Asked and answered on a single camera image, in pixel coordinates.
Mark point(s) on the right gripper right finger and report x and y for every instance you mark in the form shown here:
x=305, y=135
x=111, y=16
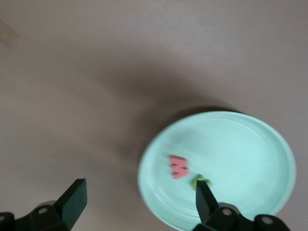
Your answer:
x=211, y=216

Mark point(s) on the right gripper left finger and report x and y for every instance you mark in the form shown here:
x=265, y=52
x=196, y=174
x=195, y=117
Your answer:
x=67, y=207

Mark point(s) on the green foam letter n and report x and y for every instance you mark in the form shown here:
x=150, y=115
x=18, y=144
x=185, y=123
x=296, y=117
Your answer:
x=199, y=177

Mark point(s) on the red foam letter w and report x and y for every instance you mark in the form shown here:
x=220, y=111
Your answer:
x=178, y=167

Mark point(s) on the green plate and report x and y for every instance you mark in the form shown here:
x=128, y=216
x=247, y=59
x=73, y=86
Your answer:
x=240, y=156

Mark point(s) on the brown tape patch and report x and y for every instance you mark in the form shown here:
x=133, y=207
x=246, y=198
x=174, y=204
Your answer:
x=7, y=33

